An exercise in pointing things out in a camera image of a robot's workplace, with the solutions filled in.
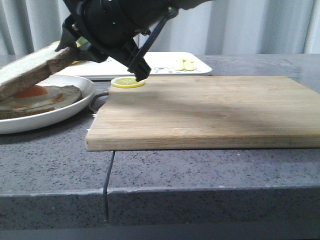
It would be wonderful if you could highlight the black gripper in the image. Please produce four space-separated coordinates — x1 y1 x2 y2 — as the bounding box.
55 0 175 81

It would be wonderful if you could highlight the wooden cutting board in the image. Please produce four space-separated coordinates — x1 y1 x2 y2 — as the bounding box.
85 76 320 151

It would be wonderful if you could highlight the grey curtain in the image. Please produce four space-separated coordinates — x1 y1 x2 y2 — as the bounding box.
0 0 320 55

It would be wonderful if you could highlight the fried egg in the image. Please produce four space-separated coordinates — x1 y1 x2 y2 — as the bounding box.
0 85 63 111

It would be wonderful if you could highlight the white rectangular tray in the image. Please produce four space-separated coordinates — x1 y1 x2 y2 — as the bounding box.
58 52 212 81

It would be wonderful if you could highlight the yellow lemon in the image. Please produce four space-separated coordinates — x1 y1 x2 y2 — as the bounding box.
51 39 83 65

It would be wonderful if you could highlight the lemon slice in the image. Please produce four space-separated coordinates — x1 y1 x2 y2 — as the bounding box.
111 76 145 89

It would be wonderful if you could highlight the white round plate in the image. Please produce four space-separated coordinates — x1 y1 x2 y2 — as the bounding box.
0 74 96 135

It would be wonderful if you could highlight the bottom toast slice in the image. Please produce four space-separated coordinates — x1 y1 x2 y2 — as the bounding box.
0 85 82 120

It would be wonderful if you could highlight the white bread slice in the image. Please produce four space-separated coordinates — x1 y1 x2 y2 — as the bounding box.
0 42 78 101

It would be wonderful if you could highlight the metal cutting board handle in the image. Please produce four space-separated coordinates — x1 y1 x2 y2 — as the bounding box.
88 91 109 114

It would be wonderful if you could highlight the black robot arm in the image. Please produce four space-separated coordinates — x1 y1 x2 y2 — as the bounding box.
56 0 203 82

